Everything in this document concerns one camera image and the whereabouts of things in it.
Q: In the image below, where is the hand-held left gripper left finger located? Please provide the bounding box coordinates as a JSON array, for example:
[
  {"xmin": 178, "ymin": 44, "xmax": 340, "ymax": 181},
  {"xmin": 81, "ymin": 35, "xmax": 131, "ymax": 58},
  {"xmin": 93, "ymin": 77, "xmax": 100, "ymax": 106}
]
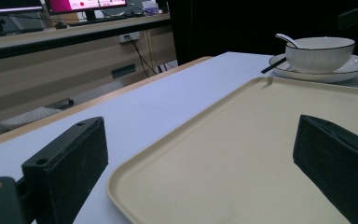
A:
[{"xmin": 21, "ymin": 116, "xmax": 109, "ymax": 224}]

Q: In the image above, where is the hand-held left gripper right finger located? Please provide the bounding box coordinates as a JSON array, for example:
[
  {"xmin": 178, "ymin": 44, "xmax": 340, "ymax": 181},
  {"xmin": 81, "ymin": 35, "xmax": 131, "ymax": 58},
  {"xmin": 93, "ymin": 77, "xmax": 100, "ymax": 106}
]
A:
[{"xmin": 293, "ymin": 114, "xmax": 358, "ymax": 224}]

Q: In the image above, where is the white office chair base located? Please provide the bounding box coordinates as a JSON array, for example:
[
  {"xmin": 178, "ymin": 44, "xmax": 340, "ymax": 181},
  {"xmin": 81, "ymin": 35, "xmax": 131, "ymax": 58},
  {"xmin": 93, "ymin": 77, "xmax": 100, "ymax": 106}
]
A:
[{"xmin": 0, "ymin": 98, "xmax": 75, "ymax": 133}]

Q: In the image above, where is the white plate with dark rim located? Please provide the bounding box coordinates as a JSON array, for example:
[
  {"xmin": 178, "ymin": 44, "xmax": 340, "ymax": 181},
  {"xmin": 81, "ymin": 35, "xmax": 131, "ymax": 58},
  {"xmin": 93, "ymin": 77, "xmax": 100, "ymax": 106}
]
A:
[{"xmin": 268, "ymin": 53, "xmax": 358, "ymax": 84}]

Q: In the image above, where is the beige plastic tray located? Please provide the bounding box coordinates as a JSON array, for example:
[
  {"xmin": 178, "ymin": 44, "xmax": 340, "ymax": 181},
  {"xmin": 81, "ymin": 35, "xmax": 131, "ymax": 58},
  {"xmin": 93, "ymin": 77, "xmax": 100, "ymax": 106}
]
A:
[{"xmin": 106, "ymin": 76, "xmax": 358, "ymax": 224}]

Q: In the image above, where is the white ribbed bowl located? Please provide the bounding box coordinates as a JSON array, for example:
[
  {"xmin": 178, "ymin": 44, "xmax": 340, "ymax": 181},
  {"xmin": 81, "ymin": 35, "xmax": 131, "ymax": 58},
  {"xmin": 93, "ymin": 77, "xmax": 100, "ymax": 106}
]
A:
[{"xmin": 284, "ymin": 36, "xmax": 356, "ymax": 75}]

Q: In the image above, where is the wooden desk with black edge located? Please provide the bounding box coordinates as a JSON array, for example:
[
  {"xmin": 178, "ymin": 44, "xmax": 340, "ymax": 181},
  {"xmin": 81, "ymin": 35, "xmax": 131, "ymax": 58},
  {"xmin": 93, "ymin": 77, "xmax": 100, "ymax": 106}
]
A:
[{"xmin": 0, "ymin": 12, "xmax": 178, "ymax": 125}]

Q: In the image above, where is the black chopstick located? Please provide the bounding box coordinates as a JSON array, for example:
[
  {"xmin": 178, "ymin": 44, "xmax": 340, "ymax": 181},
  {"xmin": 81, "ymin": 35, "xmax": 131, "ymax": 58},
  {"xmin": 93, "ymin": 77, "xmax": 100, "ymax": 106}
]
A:
[{"xmin": 260, "ymin": 57, "xmax": 288, "ymax": 75}]

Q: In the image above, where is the white ceramic spoon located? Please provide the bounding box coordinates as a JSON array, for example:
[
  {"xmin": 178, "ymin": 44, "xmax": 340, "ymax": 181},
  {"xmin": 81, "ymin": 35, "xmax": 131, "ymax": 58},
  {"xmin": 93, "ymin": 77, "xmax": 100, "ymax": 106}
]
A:
[{"xmin": 275, "ymin": 33, "xmax": 301, "ymax": 49}]

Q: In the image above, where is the black keyboard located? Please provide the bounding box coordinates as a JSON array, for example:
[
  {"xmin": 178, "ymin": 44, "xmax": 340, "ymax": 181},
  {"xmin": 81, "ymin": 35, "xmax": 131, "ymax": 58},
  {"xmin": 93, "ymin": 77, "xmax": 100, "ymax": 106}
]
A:
[{"xmin": 69, "ymin": 15, "xmax": 129, "ymax": 28}]

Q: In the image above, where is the computer monitor with pink screen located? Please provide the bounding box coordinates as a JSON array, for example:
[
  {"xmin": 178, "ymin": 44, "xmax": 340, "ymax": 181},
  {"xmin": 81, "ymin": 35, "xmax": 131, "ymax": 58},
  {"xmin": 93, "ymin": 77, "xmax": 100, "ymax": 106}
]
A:
[{"xmin": 45, "ymin": 0, "xmax": 129, "ymax": 21}]

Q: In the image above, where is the dark computer monitor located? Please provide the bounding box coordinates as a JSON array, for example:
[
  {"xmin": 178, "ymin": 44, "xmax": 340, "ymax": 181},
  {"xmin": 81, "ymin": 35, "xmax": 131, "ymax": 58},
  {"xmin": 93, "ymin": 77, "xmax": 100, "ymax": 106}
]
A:
[{"xmin": 0, "ymin": 0, "xmax": 45, "ymax": 35}]

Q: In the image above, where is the white tissue box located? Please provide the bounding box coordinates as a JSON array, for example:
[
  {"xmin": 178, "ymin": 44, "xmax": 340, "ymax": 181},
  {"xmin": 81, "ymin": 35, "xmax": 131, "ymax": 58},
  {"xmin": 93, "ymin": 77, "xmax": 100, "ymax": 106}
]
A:
[{"xmin": 142, "ymin": 0, "xmax": 160, "ymax": 17}]

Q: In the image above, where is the black cable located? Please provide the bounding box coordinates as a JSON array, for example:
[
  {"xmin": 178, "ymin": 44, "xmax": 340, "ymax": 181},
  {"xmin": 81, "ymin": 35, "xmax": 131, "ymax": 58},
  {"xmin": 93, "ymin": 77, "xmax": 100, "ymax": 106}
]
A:
[{"xmin": 124, "ymin": 35, "xmax": 158, "ymax": 77}]

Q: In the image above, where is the white wall socket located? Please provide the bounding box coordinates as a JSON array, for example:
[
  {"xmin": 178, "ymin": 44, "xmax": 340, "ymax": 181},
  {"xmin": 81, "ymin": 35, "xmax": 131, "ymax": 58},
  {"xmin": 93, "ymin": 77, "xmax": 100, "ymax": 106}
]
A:
[{"xmin": 118, "ymin": 31, "xmax": 141, "ymax": 44}]

